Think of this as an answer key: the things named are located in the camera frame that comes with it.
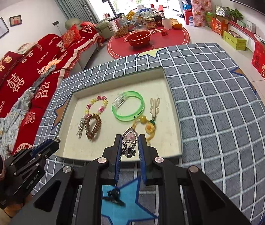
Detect white paper roll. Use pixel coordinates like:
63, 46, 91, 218
161, 17, 172, 30

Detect grey twisted cloth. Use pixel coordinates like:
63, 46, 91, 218
32, 59, 62, 92

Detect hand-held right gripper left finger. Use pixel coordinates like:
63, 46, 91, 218
11, 134, 124, 225

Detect small framed photo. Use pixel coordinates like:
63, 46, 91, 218
9, 15, 22, 27

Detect red wall shelf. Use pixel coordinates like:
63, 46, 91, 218
227, 20, 265, 43

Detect red round table mat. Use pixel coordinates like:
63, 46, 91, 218
106, 24, 191, 60

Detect green translucent bracelet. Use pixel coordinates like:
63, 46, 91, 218
111, 91, 146, 122

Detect red patterned tall box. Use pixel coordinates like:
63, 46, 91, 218
190, 0, 212, 27

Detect colourful beaded bracelet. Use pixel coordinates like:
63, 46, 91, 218
84, 95, 108, 115

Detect beige armchair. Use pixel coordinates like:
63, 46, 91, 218
95, 17, 119, 41

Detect white box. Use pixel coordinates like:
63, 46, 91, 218
246, 20, 257, 33

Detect grey-blue curtain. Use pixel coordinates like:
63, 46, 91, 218
50, 0, 100, 23

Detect red covered sofa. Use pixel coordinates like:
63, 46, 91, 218
0, 22, 105, 167

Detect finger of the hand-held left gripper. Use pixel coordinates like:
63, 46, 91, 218
30, 139, 59, 151
35, 142, 61, 160

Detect red lettered pillow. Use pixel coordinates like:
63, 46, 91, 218
0, 51, 24, 90

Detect black hair claw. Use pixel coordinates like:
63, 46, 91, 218
103, 187, 126, 207

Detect grey shallow tray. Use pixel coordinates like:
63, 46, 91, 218
53, 66, 184, 164

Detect brown spiral hair tie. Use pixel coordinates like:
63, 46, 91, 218
83, 113, 102, 141

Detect orange red gift bag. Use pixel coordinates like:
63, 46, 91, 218
211, 17, 229, 37

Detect red colander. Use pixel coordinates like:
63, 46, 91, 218
124, 30, 152, 49

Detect silver heart hair clip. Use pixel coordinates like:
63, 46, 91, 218
122, 126, 140, 159

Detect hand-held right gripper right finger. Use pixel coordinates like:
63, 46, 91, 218
138, 133, 250, 225

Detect silver beaded hair clip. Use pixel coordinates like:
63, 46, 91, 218
77, 116, 86, 138

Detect yellow sunflower hair tie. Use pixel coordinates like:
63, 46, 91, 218
132, 115, 158, 145

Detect person's left hand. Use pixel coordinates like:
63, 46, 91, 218
4, 203, 30, 225

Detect small potted plant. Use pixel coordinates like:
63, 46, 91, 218
225, 6, 244, 22

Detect beige hair clip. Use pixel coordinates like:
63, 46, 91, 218
149, 97, 161, 119

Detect red plastic stool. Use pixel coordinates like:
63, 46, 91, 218
182, 9, 193, 25

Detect stack of green boxes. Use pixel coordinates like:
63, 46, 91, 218
223, 30, 247, 50

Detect red patterned cushion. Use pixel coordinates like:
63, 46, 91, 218
61, 24, 81, 49

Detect light grey crumpled clothes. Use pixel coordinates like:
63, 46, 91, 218
0, 86, 36, 160

